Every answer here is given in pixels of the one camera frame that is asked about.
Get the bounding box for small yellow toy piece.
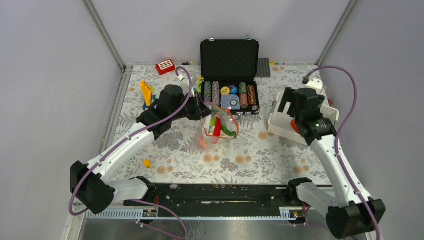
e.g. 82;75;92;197
143;159;152;169

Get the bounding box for green chili pepper toy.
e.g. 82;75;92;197
221;125;238;139

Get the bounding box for clear zip top bag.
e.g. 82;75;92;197
193;102;240;151

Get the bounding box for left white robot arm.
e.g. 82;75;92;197
69;85;212;216

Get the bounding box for red white toy block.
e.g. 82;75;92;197
155;59;176;76

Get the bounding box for white plastic basket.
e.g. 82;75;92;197
268;91;340;146

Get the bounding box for grey lego baseplate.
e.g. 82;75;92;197
256;58;271;78

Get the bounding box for yellow toy block cart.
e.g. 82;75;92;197
140;80;157;111

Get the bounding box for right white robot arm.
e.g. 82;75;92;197
278;87;386;240

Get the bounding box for orange peach toy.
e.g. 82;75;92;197
198;138;209;150

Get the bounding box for black mounting base plate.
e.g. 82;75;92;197
123;183;309;219

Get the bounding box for black poker chip case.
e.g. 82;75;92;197
200;38;260;115

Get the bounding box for red chili pepper toy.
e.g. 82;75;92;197
213;117;222;137

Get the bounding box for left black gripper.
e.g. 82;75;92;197
170;91;213;121

